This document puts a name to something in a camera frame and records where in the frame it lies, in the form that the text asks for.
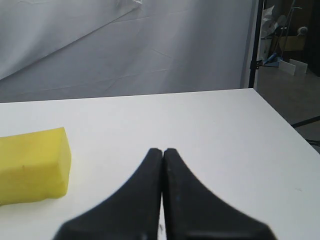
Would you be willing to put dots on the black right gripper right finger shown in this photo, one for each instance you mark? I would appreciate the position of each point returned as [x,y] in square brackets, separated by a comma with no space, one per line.
[193,212]

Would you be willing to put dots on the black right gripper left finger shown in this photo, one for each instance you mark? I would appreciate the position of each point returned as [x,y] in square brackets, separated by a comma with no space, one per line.
[131,213]

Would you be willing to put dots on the yellow sponge block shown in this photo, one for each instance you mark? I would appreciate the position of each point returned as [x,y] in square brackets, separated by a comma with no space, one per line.
[34,166]

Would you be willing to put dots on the black stand leg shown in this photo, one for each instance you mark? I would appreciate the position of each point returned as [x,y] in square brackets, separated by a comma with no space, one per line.
[306,122]

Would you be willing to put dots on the black stand pole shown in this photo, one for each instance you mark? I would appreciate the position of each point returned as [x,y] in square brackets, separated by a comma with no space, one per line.
[255,64]

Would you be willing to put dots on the blue tool on floor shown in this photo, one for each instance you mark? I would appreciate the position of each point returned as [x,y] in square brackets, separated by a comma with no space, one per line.
[272,61]

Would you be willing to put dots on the white flat board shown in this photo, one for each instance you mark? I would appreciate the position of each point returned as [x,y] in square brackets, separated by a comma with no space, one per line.
[293,67]

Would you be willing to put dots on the white backdrop cloth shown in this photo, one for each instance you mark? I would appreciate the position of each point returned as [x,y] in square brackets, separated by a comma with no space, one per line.
[67,49]

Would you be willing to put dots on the cardboard box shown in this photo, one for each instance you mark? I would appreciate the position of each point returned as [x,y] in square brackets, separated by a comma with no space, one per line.
[292,43]

